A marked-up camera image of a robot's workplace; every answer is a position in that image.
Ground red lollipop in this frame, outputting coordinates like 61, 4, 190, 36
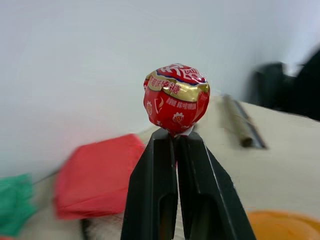
142, 63, 211, 138

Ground olive metal rod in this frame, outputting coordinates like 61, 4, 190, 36
221, 93, 254, 148

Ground red folded cloth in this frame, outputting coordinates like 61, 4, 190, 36
53, 133, 146, 221

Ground black chair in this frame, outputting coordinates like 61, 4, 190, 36
251, 46, 320, 118

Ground orange plate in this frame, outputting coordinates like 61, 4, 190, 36
246, 209, 320, 240

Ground grey metal rod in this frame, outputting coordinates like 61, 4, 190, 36
233, 99, 268, 150

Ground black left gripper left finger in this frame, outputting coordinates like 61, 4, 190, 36
120, 129, 179, 240

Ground green folded cloth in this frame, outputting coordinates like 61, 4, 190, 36
0, 173, 40, 238

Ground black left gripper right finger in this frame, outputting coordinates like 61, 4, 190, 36
174, 129, 257, 240

